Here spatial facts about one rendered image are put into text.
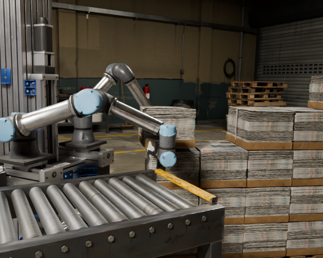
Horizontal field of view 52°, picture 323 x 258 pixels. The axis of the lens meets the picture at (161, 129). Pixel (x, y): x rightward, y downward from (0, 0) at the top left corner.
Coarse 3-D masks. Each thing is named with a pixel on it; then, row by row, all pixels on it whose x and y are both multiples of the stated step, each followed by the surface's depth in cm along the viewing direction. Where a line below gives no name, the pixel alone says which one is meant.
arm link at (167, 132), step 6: (162, 126) 151; (168, 126) 150; (174, 126) 152; (162, 132) 151; (168, 132) 150; (174, 132) 152; (162, 138) 151; (168, 138) 150; (174, 138) 152; (162, 144) 152; (168, 144) 151; (174, 144) 153
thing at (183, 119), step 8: (144, 112) 197; (152, 112) 185; (160, 112) 186; (168, 112) 186; (176, 112) 187; (184, 112) 188; (192, 112) 189; (160, 120) 186; (168, 120) 187; (176, 120) 188; (184, 120) 189; (192, 120) 189; (176, 128) 188; (184, 128) 189; (192, 128) 190; (144, 136) 192; (152, 136) 186; (176, 136) 188; (184, 136) 189; (192, 136) 190
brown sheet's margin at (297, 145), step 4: (292, 144) 201; (296, 144) 200; (300, 144) 200; (304, 144) 201; (308, 144) 201; (312, 144) 201; (316, 144) 202; (320, 144) 202; (292, 148) 201; (296, 148) 200; (300, 148) 201; (304, 148) 201; (308, 148) 201; (312, 148) 202; (316, 148) 202; (320, 148) 203
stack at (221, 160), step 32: (192, 160) 192; (224, 160) 196; (256, 160) 198; (288, 160) 201; (320, 160) 205; (224, 192) 198; (256, 192) 201; (288, 192) 203; (320, 192) 207; (256, 224) 204; (288, 224) 207; (320, 224) 210; (288, 256) 215; (320, 256) 213
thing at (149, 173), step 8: (96, 176) 147; (104, 176) 147; (112, 176) 148; (120, 176) 149; (152, 176) 157; (24, 184) 133; (32, 184) 134; (40, 184) 134; (48, 184) 134; (56, 184) 135; (64, 184) 137; (8, 192) 127; (8, 200) 127; (48, 200) 134; (88, 200) 143; (32, 208) 132
